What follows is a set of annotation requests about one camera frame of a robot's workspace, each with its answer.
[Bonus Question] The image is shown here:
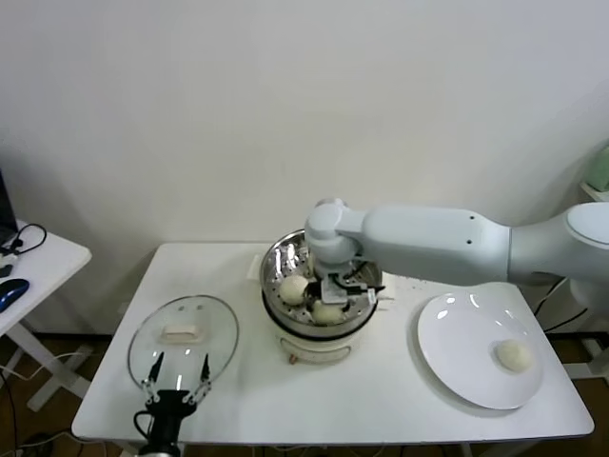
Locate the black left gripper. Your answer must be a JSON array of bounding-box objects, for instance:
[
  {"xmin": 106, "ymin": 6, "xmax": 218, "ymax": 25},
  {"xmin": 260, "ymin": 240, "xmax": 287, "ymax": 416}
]
[{"xmin": 140, "ymin": 351, "xmax": 213, "ymax": 448}]

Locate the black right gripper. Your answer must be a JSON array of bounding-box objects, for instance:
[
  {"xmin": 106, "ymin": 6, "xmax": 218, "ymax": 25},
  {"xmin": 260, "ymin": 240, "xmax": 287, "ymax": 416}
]
[{"xmin": 305, "ymin": 281, "xmax": 359, "ymax": 316}]

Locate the stainless steel steamer basket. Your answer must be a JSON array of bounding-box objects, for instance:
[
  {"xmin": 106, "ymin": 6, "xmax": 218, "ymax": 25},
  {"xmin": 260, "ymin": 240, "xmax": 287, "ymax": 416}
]
[{"xmin": 246, "ymin": 228, "xmax": 399, "ymax": 334}]

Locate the white electric cooker pot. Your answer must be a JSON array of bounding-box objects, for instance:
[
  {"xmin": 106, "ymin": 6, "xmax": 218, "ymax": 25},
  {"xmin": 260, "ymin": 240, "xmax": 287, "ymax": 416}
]
[{"xmin": 260, "ymin": 285, "xmax": 399, "ymax": 367}]

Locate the glass pot lid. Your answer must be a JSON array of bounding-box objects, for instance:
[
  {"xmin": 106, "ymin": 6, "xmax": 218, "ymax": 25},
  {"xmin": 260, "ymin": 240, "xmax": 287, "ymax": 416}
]
[{"xmin": 127, "ymin": 294, "xmax": 240, "ymax": 401}]

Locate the white round plate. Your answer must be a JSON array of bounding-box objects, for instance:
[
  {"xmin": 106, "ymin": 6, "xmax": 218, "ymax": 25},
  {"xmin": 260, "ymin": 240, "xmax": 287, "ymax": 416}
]
[{"xmin": 417, "ymin": 290, "xmax": 544, "ymax": 411}]

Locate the white side desk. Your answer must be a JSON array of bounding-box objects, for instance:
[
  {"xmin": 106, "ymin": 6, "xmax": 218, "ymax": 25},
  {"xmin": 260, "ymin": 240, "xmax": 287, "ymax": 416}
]
[{"xmin": 0, "ymin": 219, "xmax": 92, "ymax": 413}]

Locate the blue computer mouse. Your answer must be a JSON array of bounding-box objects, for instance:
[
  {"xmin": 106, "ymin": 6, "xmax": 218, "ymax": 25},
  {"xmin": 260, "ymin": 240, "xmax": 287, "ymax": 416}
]
[{"xmin": 0, "ymin": 279, "xmax": 30, "ymax": 314}]

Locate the dark laptop screen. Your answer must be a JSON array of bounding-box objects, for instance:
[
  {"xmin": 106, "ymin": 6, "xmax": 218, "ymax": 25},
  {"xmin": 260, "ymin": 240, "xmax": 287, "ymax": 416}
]
[{"xmin": 0, "ymin": 169, "xmax": 19, "ymax": 247}]

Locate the white shelf board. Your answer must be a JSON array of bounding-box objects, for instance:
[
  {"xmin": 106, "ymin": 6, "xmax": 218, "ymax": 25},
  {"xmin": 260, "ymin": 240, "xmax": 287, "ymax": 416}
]
[{"xmin": 578, "ymin": 183, "xmax": 609, "ymax": 206}]

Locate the pale green box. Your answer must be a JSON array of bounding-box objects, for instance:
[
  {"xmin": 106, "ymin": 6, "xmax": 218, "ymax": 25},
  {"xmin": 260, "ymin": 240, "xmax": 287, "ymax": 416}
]
[{"xmin": 583, "ymin": 145, "xmax": 609, "ymax": 191}]

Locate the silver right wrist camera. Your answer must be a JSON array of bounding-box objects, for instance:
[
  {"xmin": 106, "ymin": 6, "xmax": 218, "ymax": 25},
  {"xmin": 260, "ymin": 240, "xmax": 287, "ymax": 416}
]
[{"xmin": 319, "ymin": 275, "xmax": 372, "ymax": 306}]

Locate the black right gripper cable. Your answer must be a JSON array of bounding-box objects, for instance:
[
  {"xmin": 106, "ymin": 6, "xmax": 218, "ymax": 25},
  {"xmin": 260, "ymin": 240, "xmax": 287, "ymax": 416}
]
[{"xmin": 332, "ymin": 261, "xmax": 386, "ymax": 294}]

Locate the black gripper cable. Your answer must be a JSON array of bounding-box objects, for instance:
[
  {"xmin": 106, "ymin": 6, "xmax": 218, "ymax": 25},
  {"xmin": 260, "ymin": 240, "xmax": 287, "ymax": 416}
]
[
  {"xmin": 332, "ymin": 261, "xmax": 386, "ymax": 294},
  {"xmin": 132, "ymin": 409, "xmax": 156, "ymax": 437}
]

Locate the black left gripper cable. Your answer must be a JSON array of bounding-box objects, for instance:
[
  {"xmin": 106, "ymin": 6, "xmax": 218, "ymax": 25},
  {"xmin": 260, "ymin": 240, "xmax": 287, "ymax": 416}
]
[{"xmin": 132, "ymin": 409, "xmax": 156, "ymax": 437}]

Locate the white floor cable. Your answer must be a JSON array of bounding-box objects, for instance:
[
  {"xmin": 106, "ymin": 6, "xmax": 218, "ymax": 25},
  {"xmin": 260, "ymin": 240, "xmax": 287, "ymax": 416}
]
[{"xmin": 0, "ymin": 351, "xmax": 82, "ymax": 382}]

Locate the grey floor cable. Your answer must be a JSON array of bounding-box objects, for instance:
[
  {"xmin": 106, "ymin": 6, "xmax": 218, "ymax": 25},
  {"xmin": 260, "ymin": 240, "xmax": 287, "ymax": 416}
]
[{"xmin": 0, "ymin": 421, "xmax": 104, "ymax": 451}]

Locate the black looped desk cable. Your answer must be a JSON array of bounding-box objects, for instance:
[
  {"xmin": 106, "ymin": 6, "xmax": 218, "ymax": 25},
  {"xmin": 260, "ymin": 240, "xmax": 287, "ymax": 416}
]
[{"xmin": 0, "ymin": 224, "xmax": 48, "ymax": 261}]

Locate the black power cable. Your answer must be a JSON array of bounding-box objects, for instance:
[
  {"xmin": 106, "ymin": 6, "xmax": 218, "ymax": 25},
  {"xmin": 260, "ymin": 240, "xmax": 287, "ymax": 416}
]
[{"xmin": 530, "ymin": 278, "xmax": 591, "ymax": 334}]

